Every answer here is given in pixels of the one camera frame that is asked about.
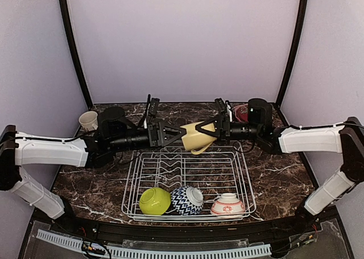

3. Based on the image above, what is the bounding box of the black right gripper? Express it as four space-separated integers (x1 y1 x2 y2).
196 114 262 145

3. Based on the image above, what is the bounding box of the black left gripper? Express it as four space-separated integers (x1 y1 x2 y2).
109 120 187 153

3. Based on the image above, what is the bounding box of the yellow mug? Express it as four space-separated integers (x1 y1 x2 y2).
181 122 217 155

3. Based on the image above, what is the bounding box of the red floral plate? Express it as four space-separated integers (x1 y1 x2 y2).
233 103 249 122

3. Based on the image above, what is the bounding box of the white patterned tall mug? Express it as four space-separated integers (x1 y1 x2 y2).
78 111 98 131

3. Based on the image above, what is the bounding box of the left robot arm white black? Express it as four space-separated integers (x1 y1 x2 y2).
1 121 186 234

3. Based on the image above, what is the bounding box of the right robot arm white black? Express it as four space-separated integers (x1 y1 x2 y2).
195 116 363 233

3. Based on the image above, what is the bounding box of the lime green bowl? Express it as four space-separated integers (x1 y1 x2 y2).
139 187 171 215

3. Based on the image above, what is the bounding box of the blue white zigzag bowl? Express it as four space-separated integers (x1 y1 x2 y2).
171 186 204 216

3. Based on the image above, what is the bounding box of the white red patterned bowl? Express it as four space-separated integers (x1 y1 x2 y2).
210 193 246 218

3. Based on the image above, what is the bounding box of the white wire dish rack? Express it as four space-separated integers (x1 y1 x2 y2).
121 141 257 223

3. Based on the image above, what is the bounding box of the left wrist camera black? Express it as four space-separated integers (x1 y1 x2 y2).
97 106 126 142

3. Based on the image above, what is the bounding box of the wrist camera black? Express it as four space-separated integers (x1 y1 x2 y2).
248 98 272 127
97 106 126 142

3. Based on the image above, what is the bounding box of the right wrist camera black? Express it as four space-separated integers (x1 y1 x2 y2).
248 98 272 127

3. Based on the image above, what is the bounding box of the white slotted cable duct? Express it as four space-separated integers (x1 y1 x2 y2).
36 229 272 258

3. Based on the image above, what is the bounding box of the black front rail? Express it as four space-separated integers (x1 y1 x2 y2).
48 213 342 253

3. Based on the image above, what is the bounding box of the right black frame post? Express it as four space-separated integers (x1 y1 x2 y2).
275 0 308 108

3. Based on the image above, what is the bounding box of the black frame post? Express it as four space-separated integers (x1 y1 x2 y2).
59 0 93 110
275 0 308 108

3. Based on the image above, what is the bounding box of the left black frame post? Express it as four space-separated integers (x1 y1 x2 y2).
59 0 93 110

